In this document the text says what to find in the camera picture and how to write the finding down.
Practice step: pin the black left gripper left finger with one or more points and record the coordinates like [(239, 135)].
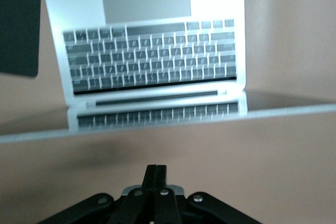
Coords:
[(147, 182)]

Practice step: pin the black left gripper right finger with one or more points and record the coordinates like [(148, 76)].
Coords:
[(164, 197)]

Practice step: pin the silver laptop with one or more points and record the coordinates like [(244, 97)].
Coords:
[(147, 58)]

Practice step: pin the black mouse pad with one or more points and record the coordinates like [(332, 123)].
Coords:
[(18, 24)]

